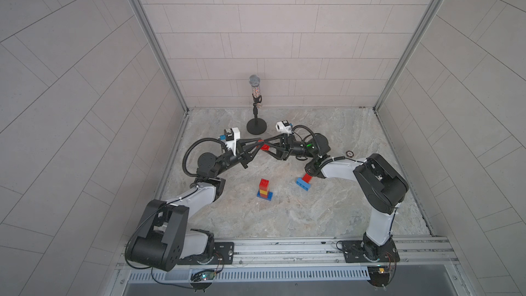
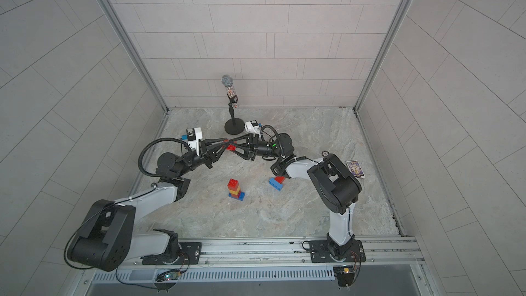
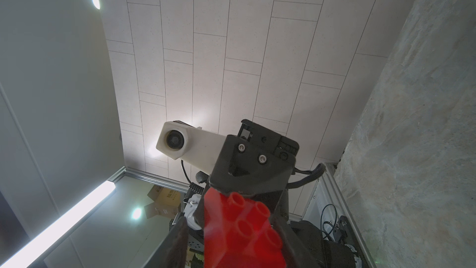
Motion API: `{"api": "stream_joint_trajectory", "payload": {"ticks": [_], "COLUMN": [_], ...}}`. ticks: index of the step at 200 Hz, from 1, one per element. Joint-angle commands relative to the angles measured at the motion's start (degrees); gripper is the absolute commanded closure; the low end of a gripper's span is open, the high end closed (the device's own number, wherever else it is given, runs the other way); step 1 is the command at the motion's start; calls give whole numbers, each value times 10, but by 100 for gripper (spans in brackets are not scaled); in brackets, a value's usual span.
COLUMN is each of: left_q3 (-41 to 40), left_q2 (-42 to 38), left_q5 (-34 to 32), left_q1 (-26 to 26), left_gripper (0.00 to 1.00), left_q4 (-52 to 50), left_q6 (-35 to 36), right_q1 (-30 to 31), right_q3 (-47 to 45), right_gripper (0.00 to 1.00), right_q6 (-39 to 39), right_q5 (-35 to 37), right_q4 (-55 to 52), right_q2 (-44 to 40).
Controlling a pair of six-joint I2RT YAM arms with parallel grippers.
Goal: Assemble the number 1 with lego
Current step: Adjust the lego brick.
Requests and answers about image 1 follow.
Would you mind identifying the dark blue lego brick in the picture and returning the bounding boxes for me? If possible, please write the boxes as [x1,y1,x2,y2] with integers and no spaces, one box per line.
[257,191,273,201]

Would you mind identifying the light blue lego brick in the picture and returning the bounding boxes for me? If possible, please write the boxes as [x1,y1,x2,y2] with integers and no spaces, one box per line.
[296,178,311,191]

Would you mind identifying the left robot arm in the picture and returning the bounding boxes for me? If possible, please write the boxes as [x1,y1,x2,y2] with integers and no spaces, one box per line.
[125,138,264,271]

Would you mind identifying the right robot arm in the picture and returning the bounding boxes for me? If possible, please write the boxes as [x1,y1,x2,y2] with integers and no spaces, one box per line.
[261,133,409,261]

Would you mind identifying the black microphone stand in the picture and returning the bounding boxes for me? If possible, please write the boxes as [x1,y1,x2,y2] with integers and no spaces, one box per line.
[246,95,267,135]

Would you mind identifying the glittery silver microphone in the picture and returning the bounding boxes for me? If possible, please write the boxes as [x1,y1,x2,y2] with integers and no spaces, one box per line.
[249,75,262,107]

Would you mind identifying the left green circuit board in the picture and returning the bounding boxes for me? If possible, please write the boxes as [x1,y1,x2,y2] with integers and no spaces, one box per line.
[190,269,217,291]

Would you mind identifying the right circuit board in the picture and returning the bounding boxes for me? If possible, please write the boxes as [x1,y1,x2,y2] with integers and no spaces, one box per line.
[367,267,396,289]

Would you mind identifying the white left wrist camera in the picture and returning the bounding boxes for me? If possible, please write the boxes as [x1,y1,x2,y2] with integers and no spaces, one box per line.
[220,127,241,154]

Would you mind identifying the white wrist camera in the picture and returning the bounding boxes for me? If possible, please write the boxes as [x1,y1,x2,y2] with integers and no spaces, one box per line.
[275,120,293,134]
[220,127,241,154]

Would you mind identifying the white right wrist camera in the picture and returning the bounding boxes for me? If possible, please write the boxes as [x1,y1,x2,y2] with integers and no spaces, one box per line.
[275,120,293,134]

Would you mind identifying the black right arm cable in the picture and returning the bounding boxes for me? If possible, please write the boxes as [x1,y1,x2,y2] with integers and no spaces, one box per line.
[292,124,325,161]

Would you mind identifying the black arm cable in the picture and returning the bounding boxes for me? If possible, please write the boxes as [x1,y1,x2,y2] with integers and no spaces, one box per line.
[292,124,325,161]
[181,137,227,178]

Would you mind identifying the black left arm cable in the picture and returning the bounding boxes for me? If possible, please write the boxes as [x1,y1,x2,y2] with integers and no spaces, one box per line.
[181,137,227,178]

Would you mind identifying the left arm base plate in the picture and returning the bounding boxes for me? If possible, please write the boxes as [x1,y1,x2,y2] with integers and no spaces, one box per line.
[176,242,235,266]

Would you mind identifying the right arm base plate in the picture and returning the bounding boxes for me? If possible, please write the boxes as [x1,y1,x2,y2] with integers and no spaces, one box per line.
[336,238,400,263]

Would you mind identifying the aluminium rail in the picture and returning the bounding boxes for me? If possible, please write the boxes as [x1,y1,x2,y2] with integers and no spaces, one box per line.
[116,236,459,272]

